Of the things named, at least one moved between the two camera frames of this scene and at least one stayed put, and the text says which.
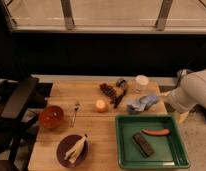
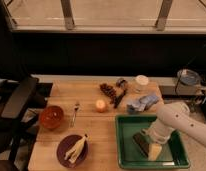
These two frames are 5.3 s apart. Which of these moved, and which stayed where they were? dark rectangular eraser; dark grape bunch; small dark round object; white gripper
Moved: white gripper
Stayed: dark rectangular eraser; dark grape bunch; small dark round object
